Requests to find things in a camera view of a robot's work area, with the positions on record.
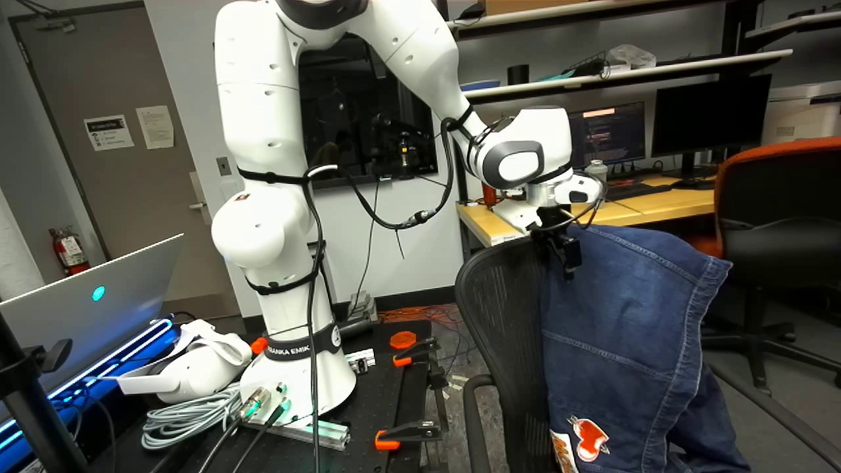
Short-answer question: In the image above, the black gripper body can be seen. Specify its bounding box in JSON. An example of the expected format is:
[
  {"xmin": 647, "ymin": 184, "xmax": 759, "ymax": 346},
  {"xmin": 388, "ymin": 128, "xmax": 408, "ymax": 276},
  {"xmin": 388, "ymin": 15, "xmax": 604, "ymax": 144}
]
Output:
[{"xmin": 530, "ymin": 205, "xmax": 580, "ymax": 276}]

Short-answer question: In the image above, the blue denim jacket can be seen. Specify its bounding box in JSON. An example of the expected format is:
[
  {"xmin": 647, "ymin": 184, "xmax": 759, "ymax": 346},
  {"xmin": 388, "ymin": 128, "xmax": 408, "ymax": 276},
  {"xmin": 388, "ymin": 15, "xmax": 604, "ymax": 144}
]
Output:
[{"xmin": 542, "ymin": 227, "xmax": 751, "ymax": 473}]

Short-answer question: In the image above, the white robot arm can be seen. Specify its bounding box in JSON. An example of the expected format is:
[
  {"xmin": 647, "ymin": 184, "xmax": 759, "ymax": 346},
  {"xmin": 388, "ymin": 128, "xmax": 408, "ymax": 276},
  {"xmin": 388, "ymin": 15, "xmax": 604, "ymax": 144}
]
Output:
[{"xmin": 210, "ymin": 0, "xmax": 601, "ymax": 417}]

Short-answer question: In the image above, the orange and black chair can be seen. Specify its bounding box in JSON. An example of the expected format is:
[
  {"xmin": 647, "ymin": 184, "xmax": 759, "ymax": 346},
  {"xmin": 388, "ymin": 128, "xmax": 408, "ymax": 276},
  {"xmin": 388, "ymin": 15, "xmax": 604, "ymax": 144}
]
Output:
[{"xmin": 702, "ymin": 136, "xmax": 841, "ymax": 390}]

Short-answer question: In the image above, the wooden desk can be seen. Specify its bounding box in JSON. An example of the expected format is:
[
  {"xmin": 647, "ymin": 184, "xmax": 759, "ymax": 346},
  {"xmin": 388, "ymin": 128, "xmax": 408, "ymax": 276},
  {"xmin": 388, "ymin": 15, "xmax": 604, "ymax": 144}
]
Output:
[{"xmin": 457, "ymin": 190, "xmax": 714, "ymax": 248}]

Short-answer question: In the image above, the lit computer monitor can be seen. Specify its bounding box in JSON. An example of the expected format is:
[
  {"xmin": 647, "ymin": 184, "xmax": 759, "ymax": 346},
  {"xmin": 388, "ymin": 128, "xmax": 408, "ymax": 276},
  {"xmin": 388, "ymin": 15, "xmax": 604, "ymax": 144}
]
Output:
[{"xmin": 571, "ymin": 102, "xmax": 643, "ymax": 172}]

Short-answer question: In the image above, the dark computer monitor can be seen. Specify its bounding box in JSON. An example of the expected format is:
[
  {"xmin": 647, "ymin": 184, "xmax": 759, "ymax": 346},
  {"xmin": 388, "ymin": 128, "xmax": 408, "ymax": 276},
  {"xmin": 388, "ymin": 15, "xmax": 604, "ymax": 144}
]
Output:
[{"xmin": 652, "ymin": 73, "xmax": 773, "ymax": 156}]

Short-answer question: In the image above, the orange black clamp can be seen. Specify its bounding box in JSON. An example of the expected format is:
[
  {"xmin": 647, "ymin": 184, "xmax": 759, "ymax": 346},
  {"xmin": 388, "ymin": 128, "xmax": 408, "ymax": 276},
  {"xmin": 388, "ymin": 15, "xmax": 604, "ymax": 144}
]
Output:
[{"xmin": 374, "ymin": 421, "xmax": 441, "ymax": 453}]

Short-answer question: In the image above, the white vr headset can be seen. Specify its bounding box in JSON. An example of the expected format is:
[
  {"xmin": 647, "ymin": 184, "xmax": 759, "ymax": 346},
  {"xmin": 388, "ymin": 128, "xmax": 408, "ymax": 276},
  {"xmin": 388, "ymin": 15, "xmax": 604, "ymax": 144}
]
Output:
[{"xmin": 118, "ymin": 320, "xmax": 252, "ymax": 403}]

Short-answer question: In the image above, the silver laptop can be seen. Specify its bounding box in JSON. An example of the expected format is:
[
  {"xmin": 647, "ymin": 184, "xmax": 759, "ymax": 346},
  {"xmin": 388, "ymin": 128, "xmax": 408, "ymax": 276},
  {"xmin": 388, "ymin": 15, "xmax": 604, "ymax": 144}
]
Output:
[{"xmin": 0, "ymin": 231, "xmax": 187, "ymax": 375}]

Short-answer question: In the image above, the red fire extinguisher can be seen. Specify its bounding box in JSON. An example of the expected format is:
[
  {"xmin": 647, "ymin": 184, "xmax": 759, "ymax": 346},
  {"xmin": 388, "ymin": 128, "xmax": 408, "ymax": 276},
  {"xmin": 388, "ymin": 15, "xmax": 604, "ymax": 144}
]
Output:
[{"xmin": 51, "ymin": 228, "xmax": 90, "ymax": 273}]

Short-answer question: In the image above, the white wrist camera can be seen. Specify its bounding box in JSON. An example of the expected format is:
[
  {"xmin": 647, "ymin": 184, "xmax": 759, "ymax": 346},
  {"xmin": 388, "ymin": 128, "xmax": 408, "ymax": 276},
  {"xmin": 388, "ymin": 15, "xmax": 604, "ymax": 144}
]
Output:
[{"xmin": 554, "ymin": 173, "xmax": 601, "ymax": 205}]

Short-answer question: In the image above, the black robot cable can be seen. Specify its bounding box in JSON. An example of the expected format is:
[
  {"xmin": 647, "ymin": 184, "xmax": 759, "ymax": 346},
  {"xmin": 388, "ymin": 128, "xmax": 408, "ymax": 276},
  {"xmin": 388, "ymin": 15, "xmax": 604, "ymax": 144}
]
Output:
[{"xmin": 300, "ymin": 107, "xmax": 482, "ymax": 473}]

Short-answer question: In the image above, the wall mounted black screen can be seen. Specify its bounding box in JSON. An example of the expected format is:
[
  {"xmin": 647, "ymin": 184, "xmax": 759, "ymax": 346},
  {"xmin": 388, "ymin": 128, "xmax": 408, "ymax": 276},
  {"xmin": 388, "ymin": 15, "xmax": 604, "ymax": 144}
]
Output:
[{"xmin": 300, "ymin": 38, "xmax": 437, "ymax": 181}]

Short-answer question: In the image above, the coiled grey cable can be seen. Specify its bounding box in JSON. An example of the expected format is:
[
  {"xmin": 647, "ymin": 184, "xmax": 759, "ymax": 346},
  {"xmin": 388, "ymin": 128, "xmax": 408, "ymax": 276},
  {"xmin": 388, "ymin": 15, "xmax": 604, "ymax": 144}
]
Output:
[{"xmin": 140, "ymin": 387, "xmax": 245, "ymax": 456}]

